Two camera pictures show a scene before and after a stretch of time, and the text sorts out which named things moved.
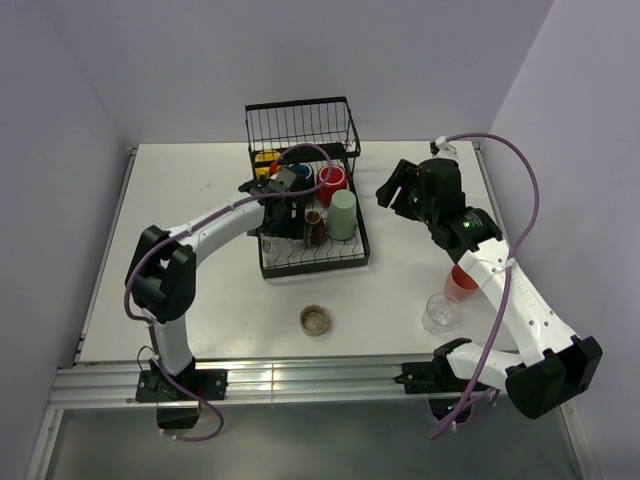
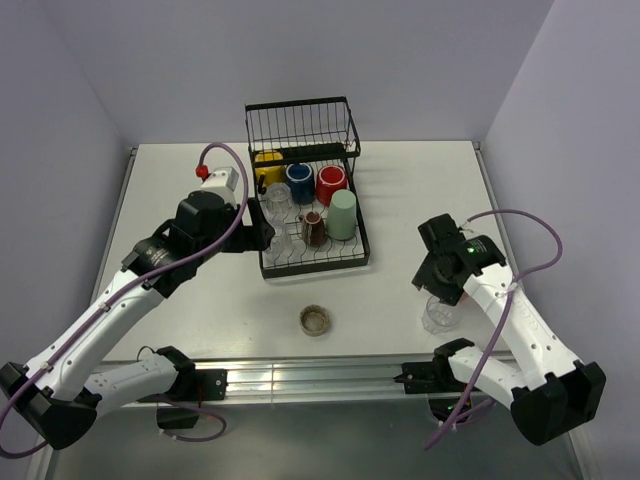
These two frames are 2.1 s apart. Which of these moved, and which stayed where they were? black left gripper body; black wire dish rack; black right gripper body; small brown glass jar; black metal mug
Moved: black right gripper body; black left gripper body
Stayed: black wire dish rack; small brown glass jar; black metal mug
